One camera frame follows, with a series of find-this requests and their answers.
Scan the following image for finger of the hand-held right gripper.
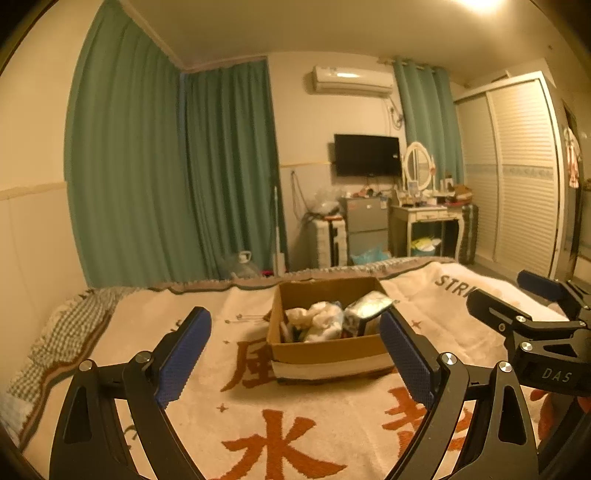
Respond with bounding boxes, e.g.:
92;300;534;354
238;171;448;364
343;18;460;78
466;288;534;344
517;270;591;319

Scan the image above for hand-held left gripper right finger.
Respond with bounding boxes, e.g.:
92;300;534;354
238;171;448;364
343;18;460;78
379;311;541;480

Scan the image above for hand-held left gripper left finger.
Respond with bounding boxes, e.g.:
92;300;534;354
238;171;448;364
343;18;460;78
50;306;213;480

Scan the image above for floral tissue pack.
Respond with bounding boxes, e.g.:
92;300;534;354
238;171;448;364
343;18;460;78
344;295;394;337

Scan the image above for brown cardboard box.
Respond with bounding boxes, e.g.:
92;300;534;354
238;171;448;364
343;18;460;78
266;276;398;381

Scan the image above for white sock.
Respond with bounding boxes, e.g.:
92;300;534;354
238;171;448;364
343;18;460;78
285;301;345;342

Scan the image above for person's right hand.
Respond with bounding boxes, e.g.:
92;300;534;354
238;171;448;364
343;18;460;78
530;388;556;439

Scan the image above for dark green suitcase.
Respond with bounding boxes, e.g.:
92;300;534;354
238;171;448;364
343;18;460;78
460;204;479;265

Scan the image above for bin with yellow bag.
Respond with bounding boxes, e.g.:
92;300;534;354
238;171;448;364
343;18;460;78
410;235;444;258

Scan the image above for clear water jug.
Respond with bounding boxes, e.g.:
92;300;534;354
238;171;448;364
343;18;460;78
222;250;259;280

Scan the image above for white louvred wardrobe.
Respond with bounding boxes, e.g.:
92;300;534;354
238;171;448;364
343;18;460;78
455;69;573;278

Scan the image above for green checkered bed sheet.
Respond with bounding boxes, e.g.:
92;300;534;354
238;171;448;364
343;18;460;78
0;287;123;439

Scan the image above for white dressing table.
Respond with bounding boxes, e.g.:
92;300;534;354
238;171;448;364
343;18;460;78
390;203;465;261

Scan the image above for cream printed blanket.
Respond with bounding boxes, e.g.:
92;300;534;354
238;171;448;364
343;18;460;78
23;258;568;480

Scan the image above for red hanging ornament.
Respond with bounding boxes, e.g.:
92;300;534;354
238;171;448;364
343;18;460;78
564;127;581;188

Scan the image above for white mop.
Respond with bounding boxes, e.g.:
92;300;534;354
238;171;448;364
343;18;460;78
270;185;287;275

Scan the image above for white suitcase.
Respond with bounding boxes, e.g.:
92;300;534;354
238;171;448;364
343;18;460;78
307;217;348;268

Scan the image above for grey mini fridge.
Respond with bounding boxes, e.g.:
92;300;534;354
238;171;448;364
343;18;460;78
339;195;391;266

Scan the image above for white oval vanity mirror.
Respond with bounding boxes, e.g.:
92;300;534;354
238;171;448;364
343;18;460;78
403;141;437;192

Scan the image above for clear plastic bags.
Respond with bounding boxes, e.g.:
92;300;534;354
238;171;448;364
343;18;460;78
307;187;345;220

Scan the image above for narrow green curtain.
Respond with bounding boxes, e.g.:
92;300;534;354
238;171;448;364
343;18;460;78
392;58;465;190

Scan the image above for wide green curtain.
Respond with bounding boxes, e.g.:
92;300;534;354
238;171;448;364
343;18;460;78
65;0;204;287

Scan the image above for white air conditioner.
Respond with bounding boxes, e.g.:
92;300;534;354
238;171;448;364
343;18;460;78
310;65;394;97

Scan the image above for black wall television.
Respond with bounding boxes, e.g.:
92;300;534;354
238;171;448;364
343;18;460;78
333;134;402;177

